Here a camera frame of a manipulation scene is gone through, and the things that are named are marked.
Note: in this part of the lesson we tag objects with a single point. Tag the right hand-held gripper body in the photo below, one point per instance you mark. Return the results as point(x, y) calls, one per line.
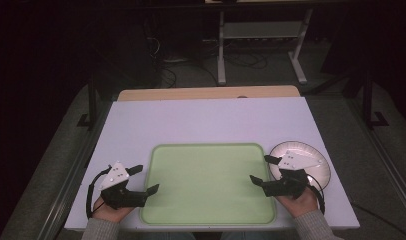
point(287, 185)

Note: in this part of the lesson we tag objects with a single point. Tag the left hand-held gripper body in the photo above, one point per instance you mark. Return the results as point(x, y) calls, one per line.
point(119, 195)

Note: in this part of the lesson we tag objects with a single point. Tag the person's left hand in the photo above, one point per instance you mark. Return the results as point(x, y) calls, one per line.
point(109, 213)

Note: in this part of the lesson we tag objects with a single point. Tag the person's right hand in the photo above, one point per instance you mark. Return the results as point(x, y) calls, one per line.
point(301, 206)

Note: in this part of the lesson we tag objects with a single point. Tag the white ridged plate dark rim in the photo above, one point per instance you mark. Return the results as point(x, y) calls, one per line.
point(321, 173)

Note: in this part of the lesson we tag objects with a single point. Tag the light green tray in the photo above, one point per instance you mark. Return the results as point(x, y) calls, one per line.
point(207, 183)

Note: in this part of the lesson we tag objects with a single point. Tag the black metal stand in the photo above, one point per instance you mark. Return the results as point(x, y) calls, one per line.
point(368, 100)
point(92, 103)

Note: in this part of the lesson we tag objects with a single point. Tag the wooden table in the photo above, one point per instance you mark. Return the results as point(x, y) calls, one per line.
point(207, 92)

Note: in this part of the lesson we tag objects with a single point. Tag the aluminium rail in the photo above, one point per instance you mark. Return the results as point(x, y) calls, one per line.
point(387, 166)
point(71, 173)

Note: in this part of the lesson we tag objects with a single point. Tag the metal stand frame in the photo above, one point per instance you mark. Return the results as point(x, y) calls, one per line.
point(261, 30)

